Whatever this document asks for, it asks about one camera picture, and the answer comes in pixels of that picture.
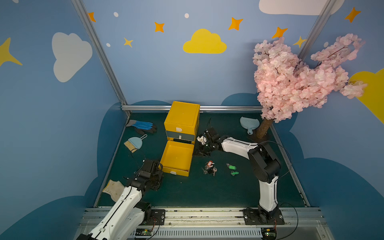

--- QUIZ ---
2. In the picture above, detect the black key bunch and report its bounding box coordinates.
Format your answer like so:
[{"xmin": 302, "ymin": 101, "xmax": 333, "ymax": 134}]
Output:
[{"xmin": 203, "ymin": 166, "xmax": 217, "ymax": 176}]

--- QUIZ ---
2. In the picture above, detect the yellow bottom drawer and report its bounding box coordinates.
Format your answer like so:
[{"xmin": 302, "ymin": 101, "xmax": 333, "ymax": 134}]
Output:
[{"xmin": 161, "ymin": 141, "xmax": 195, "ymax": 177}]

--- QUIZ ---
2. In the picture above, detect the yellow drawer cabinet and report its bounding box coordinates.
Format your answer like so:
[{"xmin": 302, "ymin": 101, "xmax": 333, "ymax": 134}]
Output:
[{"xmin": 164, "ymin": 101, "xmax": 200, "ymax": 144}]

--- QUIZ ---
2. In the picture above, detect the dark teal drawer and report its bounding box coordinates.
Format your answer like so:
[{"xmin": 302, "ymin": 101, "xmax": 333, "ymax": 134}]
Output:
[{"xmin": 166, "ymin": 131, "xmax": 196, "ymax": 142}]

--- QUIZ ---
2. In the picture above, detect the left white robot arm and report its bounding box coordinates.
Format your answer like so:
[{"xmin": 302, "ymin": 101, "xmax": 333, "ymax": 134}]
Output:
[{"xmin": 77, "ymin": 165, "xmax": 163, "ymax": 240}]

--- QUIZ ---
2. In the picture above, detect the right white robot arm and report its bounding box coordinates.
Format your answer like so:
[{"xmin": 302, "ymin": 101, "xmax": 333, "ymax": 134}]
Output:
[{"xmin": 197, "ymin": 135, "xmax": 281, "ymax": 219}]

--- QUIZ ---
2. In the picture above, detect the small blue hand brush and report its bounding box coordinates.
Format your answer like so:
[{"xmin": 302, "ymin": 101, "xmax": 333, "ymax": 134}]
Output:
[{"xmin": 124, "ymin": 134, "xmax": 148, "ymax": 153}]

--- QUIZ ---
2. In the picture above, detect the beige cloth glove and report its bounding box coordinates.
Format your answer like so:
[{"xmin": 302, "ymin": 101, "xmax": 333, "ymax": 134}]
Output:
[{"xmin": 102, "ymin": 180, "xmax": 125, "ymax": 202}]

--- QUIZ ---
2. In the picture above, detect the light blue dustpan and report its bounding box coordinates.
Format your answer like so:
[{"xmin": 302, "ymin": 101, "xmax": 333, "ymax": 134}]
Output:
[{"xmin": 240, "ymin": 117, "xmax": 260, "ymax": 135}]

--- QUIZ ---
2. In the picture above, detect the blue black work glove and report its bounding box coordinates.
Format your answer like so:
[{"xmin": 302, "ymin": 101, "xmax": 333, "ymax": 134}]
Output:
[{"xmin": 126, "ymin": 120, "xmax": 157, "ymax": 135}]

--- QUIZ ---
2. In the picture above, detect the pink cherry blossom tree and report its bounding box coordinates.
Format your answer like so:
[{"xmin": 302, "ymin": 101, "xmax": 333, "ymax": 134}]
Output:
[{"xmin": 253, "ymin": 34, "xmax": 367, "ymax": 140}]

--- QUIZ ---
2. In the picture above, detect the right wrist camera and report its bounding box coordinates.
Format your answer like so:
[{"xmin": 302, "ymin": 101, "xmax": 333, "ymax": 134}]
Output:
[{"xmin": 197, "ymin": 127, "xmax": 220, "ymax": 145}]

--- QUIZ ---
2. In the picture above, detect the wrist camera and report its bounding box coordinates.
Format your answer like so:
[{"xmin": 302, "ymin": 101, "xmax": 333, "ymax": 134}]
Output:
[
  {"xmin": 197, "ymin": 127, "xmax": 220, "ymax": 145},
  {"xmin": 138, "ymin": 160, "xmax": 163, "ymax": 179}
]

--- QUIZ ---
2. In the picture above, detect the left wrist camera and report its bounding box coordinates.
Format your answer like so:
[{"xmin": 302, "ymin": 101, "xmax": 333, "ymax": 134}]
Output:
[{"xmin": 138, "ymin": 160, "xmax": 163, "ymax": 179}]

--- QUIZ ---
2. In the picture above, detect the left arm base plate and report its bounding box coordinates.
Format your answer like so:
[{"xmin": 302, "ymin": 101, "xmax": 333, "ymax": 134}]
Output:
[{"xmin": 140, "ymin": 209, "xmax": 166, "ymax": 226}]

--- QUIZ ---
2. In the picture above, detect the aluminium rail base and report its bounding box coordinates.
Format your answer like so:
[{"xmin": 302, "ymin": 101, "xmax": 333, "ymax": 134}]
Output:
[{"xmin": 74, "ymin": 207, "xmax": 334, "ymax": 240}]

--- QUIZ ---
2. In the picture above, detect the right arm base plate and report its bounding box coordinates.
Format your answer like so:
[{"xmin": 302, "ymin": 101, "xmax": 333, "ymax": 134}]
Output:
[{"xmin": 242, "ymin": 207, "xmax": 285, "ymax": 225}]

